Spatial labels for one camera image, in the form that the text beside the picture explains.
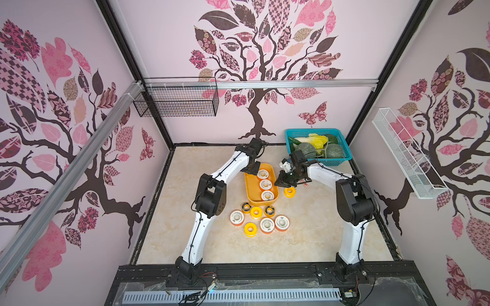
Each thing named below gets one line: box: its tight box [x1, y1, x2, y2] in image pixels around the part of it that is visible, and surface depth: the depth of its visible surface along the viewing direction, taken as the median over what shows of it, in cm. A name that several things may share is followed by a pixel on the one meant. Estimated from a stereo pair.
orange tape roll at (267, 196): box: [260, 189, 275, 202], surface depth 97 cm
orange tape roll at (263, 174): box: [257, 168, 270, 181], surface depth 105 cm
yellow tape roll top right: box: [283, 186, 297, 199], surface depth 99 cm
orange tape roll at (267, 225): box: [259, 217, 275, 234], surface depth 87 cm
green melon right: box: [326, 142, 344, 159], surface depth 106 cm
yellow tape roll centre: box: [250, 206, 263, 220], surface depth 91 cm
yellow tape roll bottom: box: [243, 222, 258, 238], surface depth 87 cm
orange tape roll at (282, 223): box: [274, 214, 291, 233], surface depth 87 cm
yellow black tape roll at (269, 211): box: [264, 205, 276, 218], surface depth 92 cm
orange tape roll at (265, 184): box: [259, 179, 273, 191], surface depth 100 cm
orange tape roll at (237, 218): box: [229, 209, 245, 227], surface depth 89 cm
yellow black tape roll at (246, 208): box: [241, 202, 253, 214], surface depth 94 cm
